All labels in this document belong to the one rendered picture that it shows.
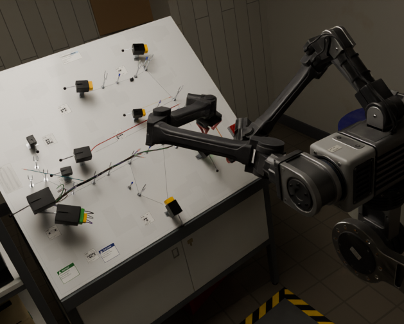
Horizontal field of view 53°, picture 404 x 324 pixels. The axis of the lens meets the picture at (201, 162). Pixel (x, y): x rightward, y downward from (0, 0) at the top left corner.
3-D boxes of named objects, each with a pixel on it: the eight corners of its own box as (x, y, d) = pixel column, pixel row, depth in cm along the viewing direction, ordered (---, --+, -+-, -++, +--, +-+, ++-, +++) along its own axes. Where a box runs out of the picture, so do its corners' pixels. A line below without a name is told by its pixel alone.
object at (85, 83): (61, 90, 192) (62, 80, 184) (86, 89, 197) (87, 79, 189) (63, 99, 191) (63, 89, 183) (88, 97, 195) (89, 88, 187)
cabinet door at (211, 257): (270, 238, 239) (263, 183, 219) (195, 292, 214) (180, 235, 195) (266, 236, 241) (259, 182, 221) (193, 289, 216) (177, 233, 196)
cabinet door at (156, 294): (194, 292, 215) (179, 235, 195) (101, 359, 190) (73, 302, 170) (192, 290, 216) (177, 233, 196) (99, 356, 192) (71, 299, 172)
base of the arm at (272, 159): (281, 202, 107) (277, 163, 101) (262, 189, 114) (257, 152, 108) (306, 188, 110) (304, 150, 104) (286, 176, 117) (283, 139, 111)
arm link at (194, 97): (209, 119, 166) (212, 98, 163) (182, 115, 167) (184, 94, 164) (213, 112, 177) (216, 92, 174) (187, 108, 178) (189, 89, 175)
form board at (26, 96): (60, 300, 164) (60, 299, 163) (-55, 91, 177) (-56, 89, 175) (269, 171, 217) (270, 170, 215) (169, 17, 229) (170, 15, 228)
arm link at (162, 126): (133, 148, 126) (135, 116, 123) (152, 136, 139) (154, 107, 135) (275, 181, 115) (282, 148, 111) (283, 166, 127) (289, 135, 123)
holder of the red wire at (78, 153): (57, 161, 181) (57, 152, 171) (87, 153, 186) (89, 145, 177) (60, 171, 180) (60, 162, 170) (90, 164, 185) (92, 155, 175)
